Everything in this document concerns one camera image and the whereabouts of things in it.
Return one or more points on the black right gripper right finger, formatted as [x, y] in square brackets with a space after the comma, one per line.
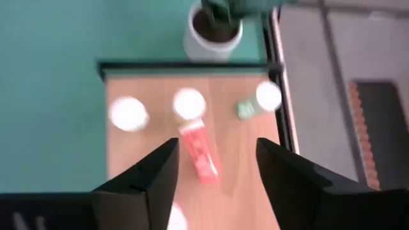
[287, 185]

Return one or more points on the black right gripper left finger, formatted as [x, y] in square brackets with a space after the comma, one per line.
[153, 191]

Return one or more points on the pink translucent pill bottle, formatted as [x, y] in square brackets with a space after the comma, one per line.
[201, 156]

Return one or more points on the pale blue-green pill bottle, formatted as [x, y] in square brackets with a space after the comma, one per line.
[268, 96]

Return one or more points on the black mat with orange stripes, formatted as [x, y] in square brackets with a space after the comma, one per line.
[383, 134]

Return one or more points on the snake plant in white pot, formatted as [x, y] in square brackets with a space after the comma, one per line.
[204, 48]

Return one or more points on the black aluminium rig frame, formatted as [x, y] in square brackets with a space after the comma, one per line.
[287, 134]

